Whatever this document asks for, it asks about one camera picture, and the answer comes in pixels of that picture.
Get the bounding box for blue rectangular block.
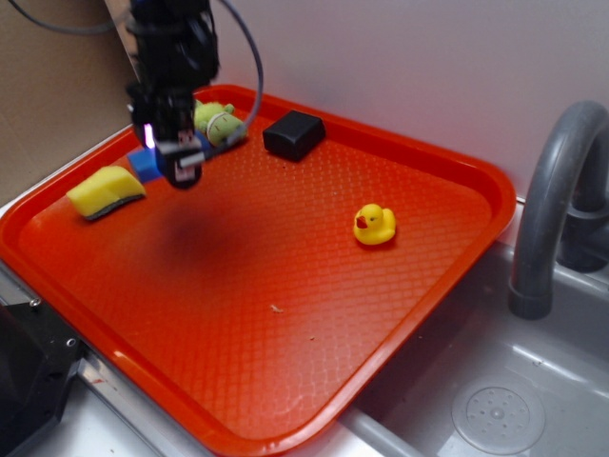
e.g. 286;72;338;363
128;134;211;183

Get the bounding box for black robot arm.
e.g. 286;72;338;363
127;1;247;189

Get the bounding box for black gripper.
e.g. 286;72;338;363
127;82;247;190

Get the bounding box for yellow rubber duck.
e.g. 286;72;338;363
353;204;397;246

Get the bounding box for yellow sponge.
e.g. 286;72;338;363
66;166;147;220

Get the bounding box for grey toy faucet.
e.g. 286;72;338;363
508;101;608;320

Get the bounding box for green plush frog toy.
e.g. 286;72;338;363
194;100;245;142

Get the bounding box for red plastic tray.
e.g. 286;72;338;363
1;96;516;456

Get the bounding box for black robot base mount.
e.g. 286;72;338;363
1;301;83;456

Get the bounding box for grey toy sink basin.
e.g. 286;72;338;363
332;228;609;457

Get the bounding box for black rectangular box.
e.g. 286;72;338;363
263;110;325;162

